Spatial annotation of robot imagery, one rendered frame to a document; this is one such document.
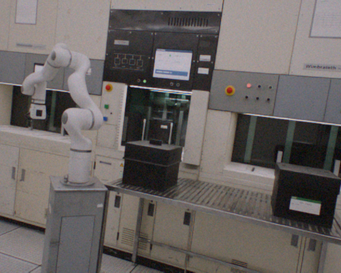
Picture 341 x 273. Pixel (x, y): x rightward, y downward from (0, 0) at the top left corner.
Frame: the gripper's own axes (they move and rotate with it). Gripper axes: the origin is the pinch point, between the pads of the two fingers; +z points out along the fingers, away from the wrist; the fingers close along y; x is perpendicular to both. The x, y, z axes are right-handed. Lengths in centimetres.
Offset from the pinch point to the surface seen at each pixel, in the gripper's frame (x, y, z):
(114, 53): -9, 52, -61
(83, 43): 18, 40, -67
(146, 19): -30, 63, -88
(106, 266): -35, 48, 101
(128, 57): -20, 57, -59
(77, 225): -72, -5, 45
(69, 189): -71, -11, 25
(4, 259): 13, -8, 101
